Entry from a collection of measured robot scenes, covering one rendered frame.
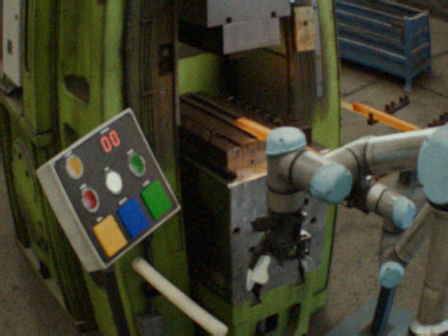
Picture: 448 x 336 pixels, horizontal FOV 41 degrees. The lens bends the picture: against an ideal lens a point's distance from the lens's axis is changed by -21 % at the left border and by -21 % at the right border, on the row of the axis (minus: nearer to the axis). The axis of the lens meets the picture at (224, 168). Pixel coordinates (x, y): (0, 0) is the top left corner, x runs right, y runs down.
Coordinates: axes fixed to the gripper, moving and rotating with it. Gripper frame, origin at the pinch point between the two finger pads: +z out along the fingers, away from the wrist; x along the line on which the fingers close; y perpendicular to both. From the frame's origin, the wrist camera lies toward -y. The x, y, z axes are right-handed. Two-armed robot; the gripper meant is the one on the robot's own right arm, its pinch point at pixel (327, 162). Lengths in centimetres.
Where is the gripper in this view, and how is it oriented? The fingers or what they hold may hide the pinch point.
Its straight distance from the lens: 187.4
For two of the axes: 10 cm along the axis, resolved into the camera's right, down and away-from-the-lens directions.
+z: -5.7, -3.4, 7.5
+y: 0.5, 9.0, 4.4
